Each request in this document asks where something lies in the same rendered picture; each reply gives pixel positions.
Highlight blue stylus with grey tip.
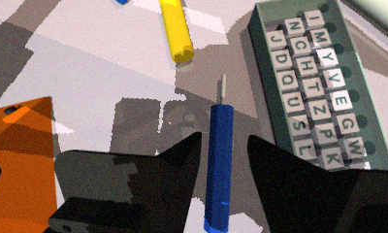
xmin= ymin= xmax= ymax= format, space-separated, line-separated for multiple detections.
xmin=204 ymin=74 xmax=234 ymax=233

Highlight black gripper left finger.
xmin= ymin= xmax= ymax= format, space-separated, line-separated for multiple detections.
xmin=53 ymin=132 xmax=202 ymax=233

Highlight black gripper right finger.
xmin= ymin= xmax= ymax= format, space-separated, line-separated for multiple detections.
xmin=247 ymin=135 xmax=388 ymax=233

